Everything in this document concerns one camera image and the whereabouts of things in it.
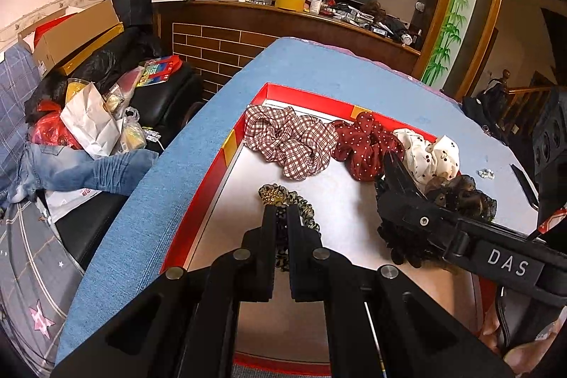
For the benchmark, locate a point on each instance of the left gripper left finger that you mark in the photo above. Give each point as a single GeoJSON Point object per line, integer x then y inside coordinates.
{"type": "Point", "coordinates": [259, 268]}

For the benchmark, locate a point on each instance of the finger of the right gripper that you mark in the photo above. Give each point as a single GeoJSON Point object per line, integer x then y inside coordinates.
{"type": "Point", "coordinates": [441, 226]}

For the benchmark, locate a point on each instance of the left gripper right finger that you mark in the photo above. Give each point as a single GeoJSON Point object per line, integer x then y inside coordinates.
{"type": "Point", "coordinates": [306, 276]}

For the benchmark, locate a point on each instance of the leopard print scrunchie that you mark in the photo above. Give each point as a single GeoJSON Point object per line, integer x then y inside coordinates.
{"type": "Point", "coordinates": [288, 205]}

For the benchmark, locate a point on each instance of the red jewelry tray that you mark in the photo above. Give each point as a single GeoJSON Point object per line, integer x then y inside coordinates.
{"type": "Point", "coordinates": [283, 336]}

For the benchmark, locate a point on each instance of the white polka dot scrunchie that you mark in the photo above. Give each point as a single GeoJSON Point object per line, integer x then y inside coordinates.
{"type": "Point", "coordinates": [427, 161]}

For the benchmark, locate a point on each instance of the dark organza scrunchie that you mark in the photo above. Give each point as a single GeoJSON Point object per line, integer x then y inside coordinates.
{"type": "Point", "coordinates": [460, 195]}

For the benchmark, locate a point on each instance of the dark red dotted scrunchie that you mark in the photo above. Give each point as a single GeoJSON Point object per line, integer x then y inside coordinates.
{"type": "Point", "coordinates": [362, 145]}

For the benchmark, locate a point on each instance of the black smartphone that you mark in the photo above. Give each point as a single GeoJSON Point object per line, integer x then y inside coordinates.
{"type": "Point", "coordinates": [526, 187]}

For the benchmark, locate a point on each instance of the red checkered scrunchie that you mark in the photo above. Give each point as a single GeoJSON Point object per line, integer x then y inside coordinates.
{"type": "Point", "coordinates": [301, 145]}

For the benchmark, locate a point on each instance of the blue bed sheet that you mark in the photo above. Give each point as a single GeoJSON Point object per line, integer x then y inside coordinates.
{"type": "Point", "coordinates": [131, 253]}

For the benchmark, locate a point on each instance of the black clothing pile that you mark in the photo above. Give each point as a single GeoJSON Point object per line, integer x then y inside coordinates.
{"type": "Point", "coordinates": [487, 107]}

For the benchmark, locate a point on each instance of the wooden stair railing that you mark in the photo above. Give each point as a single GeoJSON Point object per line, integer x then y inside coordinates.
{"type": "Point", "coordinates": [524, 105]}

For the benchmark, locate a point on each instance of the bamboo painted glass panel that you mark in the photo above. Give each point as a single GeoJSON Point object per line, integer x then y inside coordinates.
{"type": "Point", "coordinates": [449, 42]}

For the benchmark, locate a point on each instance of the colourful toy box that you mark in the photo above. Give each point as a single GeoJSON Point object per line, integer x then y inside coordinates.
{"type": "Point", "coordinates": [159, 70]}

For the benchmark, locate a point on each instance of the wooden counter shelf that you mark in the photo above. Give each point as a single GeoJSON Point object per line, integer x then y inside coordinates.
{"type": "Point", "coordinates": [218, 38]}

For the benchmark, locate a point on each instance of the white paper bag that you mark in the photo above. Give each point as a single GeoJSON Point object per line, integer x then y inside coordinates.
{"type": "Point", "coordinates": [91, 124]}

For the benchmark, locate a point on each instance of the small white pump bottle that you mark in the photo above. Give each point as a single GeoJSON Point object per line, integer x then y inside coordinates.
{"type": "Point", "coordinates": [315, 7]}

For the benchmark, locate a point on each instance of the blue jeans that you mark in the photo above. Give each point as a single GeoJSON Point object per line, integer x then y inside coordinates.
{"type": "Point", "coordinates": [63, 169]}

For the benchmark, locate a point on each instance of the red plastic bag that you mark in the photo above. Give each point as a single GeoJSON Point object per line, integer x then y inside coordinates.
{"type": "Point", "coordinates": [50, 130]}

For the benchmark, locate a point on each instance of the black bag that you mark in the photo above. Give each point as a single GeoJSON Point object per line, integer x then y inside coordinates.
{"type": "Point", "coordinates": [134, 12]}

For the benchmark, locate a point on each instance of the brown cardboard box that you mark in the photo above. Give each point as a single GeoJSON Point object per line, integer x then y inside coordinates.
{"type": "Point", "coordinates": [69, 43]}

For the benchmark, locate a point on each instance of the blue plaid shirt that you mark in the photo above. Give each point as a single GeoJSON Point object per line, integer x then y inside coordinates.
{"type": "Point", "coordinates": [19, 79]}

